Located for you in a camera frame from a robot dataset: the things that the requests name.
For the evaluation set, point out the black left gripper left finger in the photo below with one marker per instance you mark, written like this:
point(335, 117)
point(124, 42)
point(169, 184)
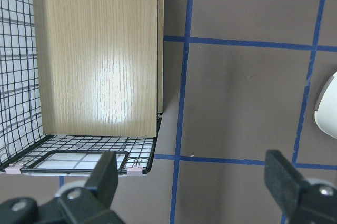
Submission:
point(89, 203)

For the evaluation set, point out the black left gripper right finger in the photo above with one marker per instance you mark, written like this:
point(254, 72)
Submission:
point(301, 200)

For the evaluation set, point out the white two-slot toaster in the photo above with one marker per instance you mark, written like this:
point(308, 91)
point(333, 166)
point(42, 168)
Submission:
point(325, 108)

